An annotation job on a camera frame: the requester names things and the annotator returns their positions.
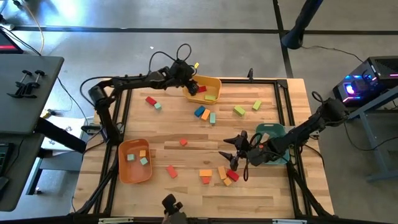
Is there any black screw clamp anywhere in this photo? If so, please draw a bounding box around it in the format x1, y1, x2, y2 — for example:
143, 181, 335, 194
21, 70, 46, 99
7, 70, 33, 98

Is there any orange plastic bin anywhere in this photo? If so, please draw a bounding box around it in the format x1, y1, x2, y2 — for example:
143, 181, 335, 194
118, 138, 154, 185

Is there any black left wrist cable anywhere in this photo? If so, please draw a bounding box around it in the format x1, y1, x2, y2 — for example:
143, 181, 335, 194
147, 42, 193, 75

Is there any white sheet with marks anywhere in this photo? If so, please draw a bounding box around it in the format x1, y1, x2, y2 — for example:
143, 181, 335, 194
40, 121, 91, 156

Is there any grey metal desk frame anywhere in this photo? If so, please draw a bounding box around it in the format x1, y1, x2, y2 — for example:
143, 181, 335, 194
346, 85, 398, 189

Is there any black screen with red strip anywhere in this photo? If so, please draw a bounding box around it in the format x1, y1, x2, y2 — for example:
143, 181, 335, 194
0, 27, 24, 55

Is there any black floor cable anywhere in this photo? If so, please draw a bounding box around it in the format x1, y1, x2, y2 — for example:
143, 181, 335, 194
300, 45, 364, 65

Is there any teal plastic bin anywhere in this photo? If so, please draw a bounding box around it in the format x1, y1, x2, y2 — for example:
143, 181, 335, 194
255, 123, 292, 166

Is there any thin black desk cable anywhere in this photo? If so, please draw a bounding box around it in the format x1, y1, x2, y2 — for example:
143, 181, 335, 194
57, 76, 90, 125

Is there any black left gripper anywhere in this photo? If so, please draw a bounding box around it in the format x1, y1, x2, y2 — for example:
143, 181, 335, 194
167, 63, 200, 96

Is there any black computer tower with lights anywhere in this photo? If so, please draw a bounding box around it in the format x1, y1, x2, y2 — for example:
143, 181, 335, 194
332, 55, 398, 108

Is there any black stand pole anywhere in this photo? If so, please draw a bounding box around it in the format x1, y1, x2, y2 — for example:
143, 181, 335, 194
281, 0, 324, 50

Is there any black keyboard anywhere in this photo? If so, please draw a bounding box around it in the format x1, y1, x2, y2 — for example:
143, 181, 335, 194
0, 142, 12, 178

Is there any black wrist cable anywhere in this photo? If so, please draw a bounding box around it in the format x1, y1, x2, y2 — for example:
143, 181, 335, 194
147, 42, 193, 75
243, 132, 264, 183

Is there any yellow plastic bin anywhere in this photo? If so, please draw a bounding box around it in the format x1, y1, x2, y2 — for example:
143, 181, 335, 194
182, 74, 223, 105

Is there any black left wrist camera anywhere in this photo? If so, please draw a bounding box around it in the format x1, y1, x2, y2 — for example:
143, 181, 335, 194
174, 60, 191, 75

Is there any black screen cable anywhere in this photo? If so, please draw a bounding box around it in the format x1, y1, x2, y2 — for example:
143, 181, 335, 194
0, 24, 43, 57

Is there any yellow floor cable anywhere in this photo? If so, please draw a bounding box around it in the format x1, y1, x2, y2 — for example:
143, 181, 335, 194
21, 0, 45, 55

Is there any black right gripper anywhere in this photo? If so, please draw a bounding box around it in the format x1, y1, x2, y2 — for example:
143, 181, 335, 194
218, 129, 280, 172

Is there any dark grey side desk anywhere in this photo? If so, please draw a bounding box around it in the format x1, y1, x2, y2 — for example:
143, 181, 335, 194
0, 55, 65, 212

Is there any red large block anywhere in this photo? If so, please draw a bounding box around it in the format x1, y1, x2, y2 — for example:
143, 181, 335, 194
226, 169, 241, 182

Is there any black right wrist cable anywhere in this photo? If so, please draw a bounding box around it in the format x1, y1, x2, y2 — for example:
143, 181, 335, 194
243, 132, 264, 183

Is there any black diagonal bar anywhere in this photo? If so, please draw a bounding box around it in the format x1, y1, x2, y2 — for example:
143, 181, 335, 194
34, 117, 88, 154

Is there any white label strip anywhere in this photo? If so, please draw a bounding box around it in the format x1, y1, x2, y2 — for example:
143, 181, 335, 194
272, 218, 308, 224
98, 217, 134, 224

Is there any black right elbow cable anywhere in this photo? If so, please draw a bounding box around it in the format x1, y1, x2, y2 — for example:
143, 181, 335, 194
312, 90, 325, 106

